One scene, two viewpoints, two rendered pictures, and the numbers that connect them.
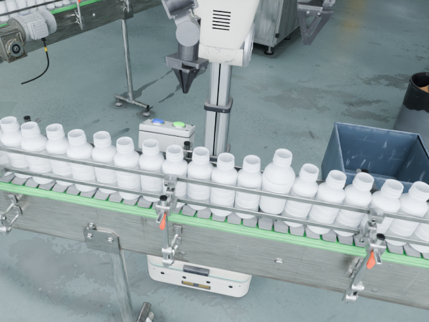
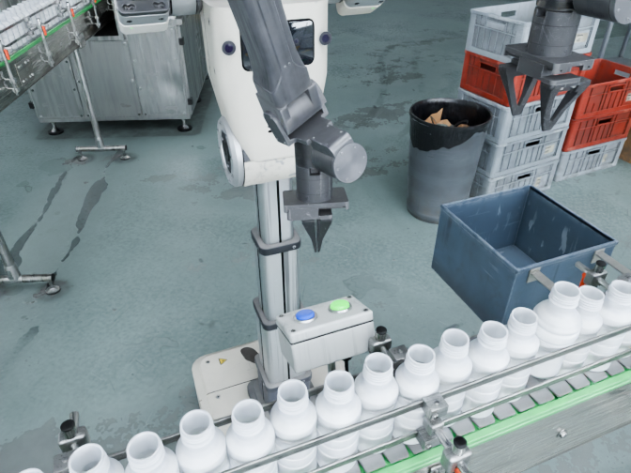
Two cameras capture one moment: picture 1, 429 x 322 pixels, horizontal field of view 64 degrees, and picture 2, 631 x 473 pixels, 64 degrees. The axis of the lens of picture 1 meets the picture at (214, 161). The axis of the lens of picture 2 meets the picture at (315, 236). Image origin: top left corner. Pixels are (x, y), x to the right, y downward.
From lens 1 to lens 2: 0.53 m
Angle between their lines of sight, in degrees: 24
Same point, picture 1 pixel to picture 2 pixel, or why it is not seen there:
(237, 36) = not seen: hidden behind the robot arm
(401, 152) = (516, 212)
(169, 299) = not seen: outside the picture
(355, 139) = (467, 218)
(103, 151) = (303, 418)
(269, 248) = (553, 424)
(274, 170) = (561, 317)
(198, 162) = (461, 356)
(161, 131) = (330, 328)
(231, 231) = (512, 430)
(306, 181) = (594, 312)
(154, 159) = (390, 385)
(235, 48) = not seen: hidden behind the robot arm
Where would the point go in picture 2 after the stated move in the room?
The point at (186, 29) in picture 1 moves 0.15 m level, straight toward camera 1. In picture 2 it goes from (348, 157) to (429, 203)
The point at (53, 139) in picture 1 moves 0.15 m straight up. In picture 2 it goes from (206, 445) to (187, 356)
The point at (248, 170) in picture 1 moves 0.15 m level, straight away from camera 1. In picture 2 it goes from (528, 333) to (464, 271)
